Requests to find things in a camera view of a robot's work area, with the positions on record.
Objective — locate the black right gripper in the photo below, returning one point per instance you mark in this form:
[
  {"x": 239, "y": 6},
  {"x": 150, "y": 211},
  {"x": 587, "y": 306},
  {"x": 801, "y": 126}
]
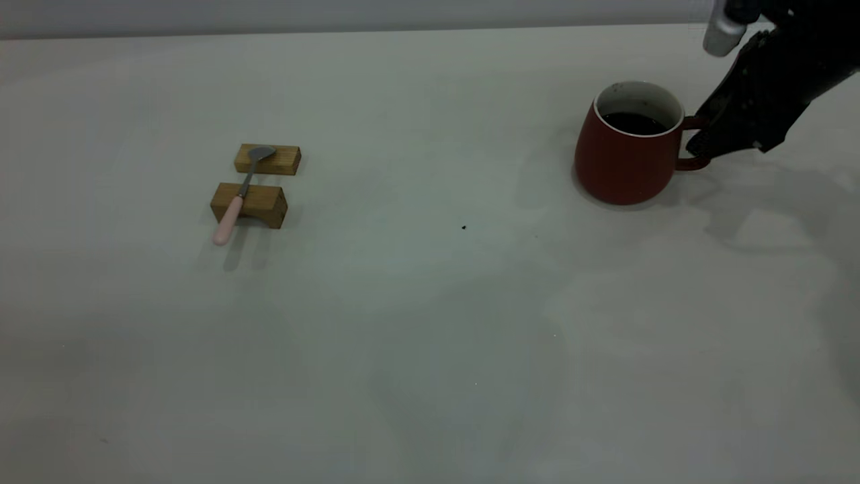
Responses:
[{"x": 772, "y": 87}]

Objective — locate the red ceramic mug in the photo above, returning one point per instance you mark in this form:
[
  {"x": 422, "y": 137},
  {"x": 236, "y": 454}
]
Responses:
[{"x": 621, "y": 168}]

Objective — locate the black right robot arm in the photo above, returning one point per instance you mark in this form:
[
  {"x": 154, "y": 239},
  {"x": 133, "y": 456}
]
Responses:
[{"x": 830, "y": 40}]

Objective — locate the flat wooden block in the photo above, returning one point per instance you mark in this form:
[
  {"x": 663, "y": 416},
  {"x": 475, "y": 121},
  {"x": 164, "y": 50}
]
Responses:
[{"x": 283, "y": 161}]

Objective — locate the arched wooden block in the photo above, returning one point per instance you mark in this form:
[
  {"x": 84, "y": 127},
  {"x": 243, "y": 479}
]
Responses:
[{"x": 267, "y": 202}]

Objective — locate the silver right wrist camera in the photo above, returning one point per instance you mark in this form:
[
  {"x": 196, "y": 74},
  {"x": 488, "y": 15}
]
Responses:
[{"x": 723, "y": 32}]

